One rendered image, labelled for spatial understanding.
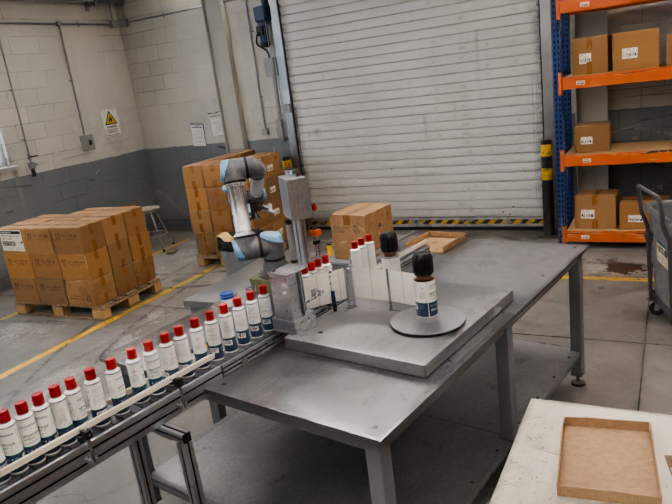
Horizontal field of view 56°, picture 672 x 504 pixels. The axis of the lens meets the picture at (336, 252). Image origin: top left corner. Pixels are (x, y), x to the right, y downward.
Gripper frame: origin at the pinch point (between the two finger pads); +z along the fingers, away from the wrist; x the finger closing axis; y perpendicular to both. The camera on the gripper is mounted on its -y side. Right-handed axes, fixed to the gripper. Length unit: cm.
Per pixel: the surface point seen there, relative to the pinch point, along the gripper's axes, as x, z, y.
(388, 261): -112, -6, -60
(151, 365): -84, -89, -138
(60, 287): 296, -2, 6
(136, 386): -82, -91, -146
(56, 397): -85, -117, -158
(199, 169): 252, 71, 175
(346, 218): -56, 14, -9
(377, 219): -66, 29, -4
